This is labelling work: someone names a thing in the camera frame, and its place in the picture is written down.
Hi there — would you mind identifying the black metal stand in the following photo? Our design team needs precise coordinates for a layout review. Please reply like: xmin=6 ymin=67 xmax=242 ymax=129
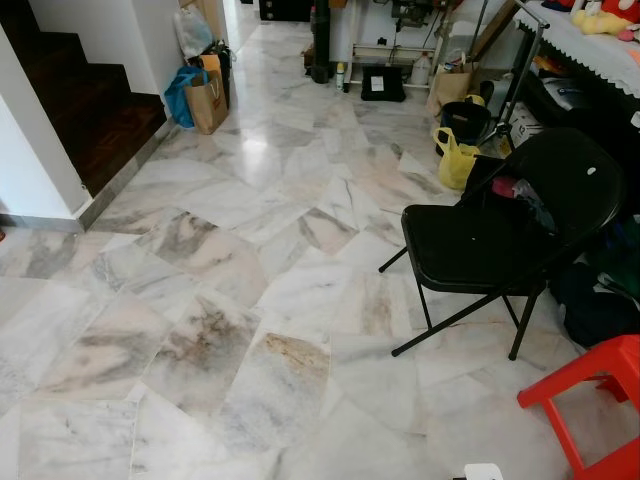
xmin=496 ymin=8 xmax=552 ymax=153

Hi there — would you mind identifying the red plush toy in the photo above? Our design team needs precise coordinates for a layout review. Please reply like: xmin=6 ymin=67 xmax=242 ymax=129
xmin=600 ymin=0 xmax=640 ymax=24

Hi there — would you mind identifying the yellow plastic bag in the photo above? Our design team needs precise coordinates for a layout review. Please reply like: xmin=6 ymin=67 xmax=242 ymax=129
xmin=433 ymin=126 xmax=482 ymax=191

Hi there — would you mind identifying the tan paper bag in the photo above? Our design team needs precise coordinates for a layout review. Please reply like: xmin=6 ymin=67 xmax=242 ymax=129
xmin=427 ymin=62 xmax=479 ymax=117

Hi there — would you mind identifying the yellow plush toy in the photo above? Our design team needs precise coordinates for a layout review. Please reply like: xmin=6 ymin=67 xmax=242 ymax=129
xmin=571 ymin=5 xmax=633 ymax=37

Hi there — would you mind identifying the dark wooden staircase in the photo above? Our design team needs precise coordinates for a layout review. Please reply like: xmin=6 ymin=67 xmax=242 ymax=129
xmin=0 ymin=0 xmax=169 ymax=197

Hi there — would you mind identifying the black bucket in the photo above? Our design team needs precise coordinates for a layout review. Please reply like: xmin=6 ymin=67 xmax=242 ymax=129
xmin=440 ymin=100 xmax=493 ymax=153

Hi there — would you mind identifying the black box white label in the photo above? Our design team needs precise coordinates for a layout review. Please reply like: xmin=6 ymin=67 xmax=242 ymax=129
xmin=360 ymin=65 xmax=408 ymax=103

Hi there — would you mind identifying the white lace tablecloth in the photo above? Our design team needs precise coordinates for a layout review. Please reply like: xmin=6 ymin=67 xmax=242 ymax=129
xmin=514 ymin=4 xmax=640 ymax=100

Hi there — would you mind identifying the red plastic stool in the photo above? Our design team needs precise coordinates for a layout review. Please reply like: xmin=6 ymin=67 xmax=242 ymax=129
xmin=517 ymin=335 xmax=640 ymax=480

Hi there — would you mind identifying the black folding chair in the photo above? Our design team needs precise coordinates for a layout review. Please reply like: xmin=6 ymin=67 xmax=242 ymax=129
xmin=378 ymin=128 xmax=627 ymax=362

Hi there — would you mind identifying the blue shopping bag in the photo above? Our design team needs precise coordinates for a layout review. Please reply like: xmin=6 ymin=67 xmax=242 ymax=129
xmin=164 ymin=65 xmax=207 ymax=129

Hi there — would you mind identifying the pink and black cloth bundle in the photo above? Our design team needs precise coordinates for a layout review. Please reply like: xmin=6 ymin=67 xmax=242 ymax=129
xmin=488 ymin=174 xmax=557 ymax=233

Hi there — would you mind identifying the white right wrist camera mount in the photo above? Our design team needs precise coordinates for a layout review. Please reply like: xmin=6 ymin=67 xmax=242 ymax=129
xmin=463 ymin=463 xmax=505 ymax=480

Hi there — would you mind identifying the dark duffel bag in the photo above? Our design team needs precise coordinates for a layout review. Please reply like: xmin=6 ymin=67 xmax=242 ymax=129
xmin=548 ymin=245 xmax=640 ymax=350

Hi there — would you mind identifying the white plastic bag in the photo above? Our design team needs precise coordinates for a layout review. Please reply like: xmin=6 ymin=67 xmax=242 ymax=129
xmin=175 ymin=4 xmax=215 ymax=59

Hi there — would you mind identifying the black upright cylinder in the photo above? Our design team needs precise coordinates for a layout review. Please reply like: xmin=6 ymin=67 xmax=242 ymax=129
xmin=309 ymin=0 xmax=334 ymax=84

